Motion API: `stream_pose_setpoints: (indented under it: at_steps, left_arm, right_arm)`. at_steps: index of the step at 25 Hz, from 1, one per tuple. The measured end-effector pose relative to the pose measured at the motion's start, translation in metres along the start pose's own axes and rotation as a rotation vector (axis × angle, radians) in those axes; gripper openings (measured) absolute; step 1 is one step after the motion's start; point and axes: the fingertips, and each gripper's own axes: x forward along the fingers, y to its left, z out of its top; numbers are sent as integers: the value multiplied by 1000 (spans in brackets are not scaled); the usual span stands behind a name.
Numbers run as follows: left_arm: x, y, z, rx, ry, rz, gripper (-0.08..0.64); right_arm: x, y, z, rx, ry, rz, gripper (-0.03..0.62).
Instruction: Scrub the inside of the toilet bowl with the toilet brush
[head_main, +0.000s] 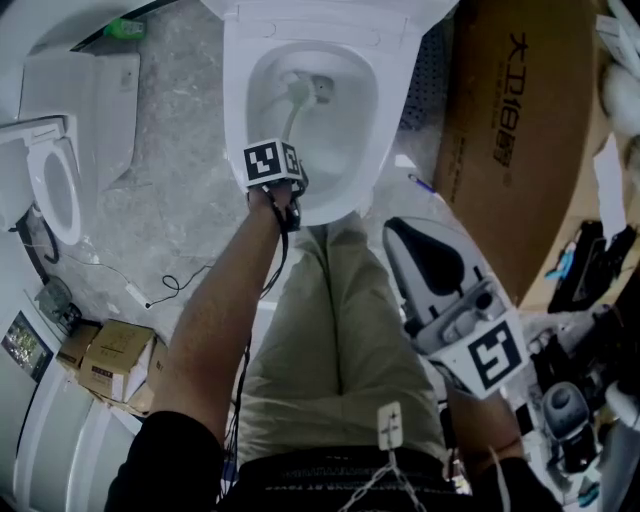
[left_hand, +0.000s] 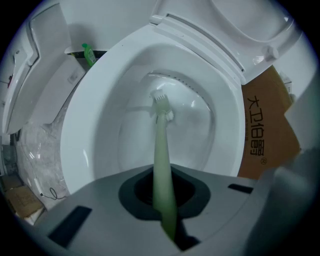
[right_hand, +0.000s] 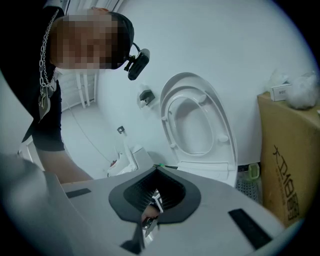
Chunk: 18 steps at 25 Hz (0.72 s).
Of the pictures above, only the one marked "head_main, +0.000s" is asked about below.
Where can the small printed cardboard box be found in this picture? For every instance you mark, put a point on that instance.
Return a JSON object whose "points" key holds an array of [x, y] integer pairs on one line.
{"points": [[157, 370]]}

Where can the white ceramic fixture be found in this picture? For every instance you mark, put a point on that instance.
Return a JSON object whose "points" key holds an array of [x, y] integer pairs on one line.
{"points": [[60, 450]]}

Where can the small cardboard box white side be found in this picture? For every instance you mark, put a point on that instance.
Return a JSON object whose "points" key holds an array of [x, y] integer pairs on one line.
{"points": [[110, 360]]}

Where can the person's left forearm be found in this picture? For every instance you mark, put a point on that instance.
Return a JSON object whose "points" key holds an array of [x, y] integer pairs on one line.
{"points": [[215, 310]]}

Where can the person's black printed shirt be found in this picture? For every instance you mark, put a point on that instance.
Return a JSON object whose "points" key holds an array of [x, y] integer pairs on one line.
{"points": [[165, 465]]}

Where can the green bottle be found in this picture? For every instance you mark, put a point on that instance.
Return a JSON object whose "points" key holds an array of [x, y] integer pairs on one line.
{"points": [[125, 28]]}

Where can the white toilet with lowered seat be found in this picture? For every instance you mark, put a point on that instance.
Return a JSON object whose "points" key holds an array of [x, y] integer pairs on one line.
{"points": [[55, 165]]}

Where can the black pouch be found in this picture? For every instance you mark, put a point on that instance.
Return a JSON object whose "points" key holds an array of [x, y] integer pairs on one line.
{"points": [[590, 270]]}

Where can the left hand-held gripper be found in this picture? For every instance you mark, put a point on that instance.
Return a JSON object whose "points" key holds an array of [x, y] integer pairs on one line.
{"points": [[262, 162]]}

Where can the white power adapter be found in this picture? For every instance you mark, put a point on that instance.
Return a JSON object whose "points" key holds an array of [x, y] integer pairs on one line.
{"points": [[137, 296]]}

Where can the large brown cardboard box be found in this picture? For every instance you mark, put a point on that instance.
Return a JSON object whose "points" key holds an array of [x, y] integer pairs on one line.
{"points": [[525, 175]]}

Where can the white round sponge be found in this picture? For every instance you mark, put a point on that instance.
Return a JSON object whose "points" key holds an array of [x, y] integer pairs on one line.
{"points": [[622, 97]]}

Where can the black perforated panel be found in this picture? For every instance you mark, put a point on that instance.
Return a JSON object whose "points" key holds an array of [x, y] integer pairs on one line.
{"points": [[425, 75]]}

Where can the person's khaki trousers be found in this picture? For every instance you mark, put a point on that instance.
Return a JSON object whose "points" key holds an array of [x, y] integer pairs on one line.
{"points": [[330, 340]]}

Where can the white toilet with raised seat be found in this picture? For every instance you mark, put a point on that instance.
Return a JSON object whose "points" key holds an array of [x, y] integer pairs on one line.
{"points": [[360, 190]]}

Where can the person's right forearm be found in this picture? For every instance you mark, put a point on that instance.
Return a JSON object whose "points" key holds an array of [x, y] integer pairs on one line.
{"points": [[482, 430]]}

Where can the small plain cardboard box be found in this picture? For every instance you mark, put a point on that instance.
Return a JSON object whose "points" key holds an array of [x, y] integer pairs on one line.
{"points": [[77, 345]]}

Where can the green toilet brush white bristles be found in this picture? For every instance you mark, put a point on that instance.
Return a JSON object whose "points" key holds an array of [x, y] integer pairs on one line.
{"points": [[302, 92]]}

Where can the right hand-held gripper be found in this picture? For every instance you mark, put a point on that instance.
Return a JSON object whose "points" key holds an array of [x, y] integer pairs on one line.
{"points": [[492, 355]]}

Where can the dark framed picture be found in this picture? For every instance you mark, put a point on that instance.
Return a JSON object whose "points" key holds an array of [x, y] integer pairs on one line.
{"points": [[25, 345]]}

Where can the white paper strip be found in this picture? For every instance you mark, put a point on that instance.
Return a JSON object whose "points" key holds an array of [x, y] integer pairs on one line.
{"points": [[610, 185]]}

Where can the black device with grey dome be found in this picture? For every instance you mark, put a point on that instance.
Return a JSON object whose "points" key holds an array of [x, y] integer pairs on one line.
{"points": [[567, 415]]}

